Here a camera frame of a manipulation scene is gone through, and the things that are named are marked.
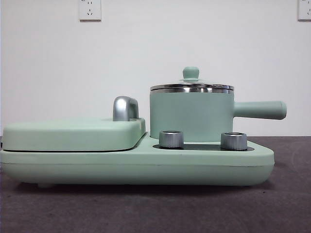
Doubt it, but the silver griddle cover handle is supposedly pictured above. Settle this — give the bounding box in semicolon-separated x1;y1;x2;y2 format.
112;96;139;121

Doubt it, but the black control panel plate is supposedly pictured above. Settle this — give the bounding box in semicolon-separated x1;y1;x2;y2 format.
152;143;255;151

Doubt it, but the silver control dial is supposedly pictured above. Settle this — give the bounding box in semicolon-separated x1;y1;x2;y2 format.
158;130;185;149
220;132;248;150

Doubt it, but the white wall socket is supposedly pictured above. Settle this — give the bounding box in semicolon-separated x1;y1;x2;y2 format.
79;0;102;22
297;0;311;21

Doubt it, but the mint green pot with handle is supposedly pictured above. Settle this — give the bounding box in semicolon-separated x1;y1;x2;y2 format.
148;87;288;143

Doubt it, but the mint green griddle cover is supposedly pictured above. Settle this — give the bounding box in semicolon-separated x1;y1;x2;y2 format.
1;117;147;152

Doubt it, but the mint green breakfast machine base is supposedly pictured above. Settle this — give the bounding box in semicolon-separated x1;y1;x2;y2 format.
0;132;276;189

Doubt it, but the glass lid with green knob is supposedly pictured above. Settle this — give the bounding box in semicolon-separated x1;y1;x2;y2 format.
149;66;235;91

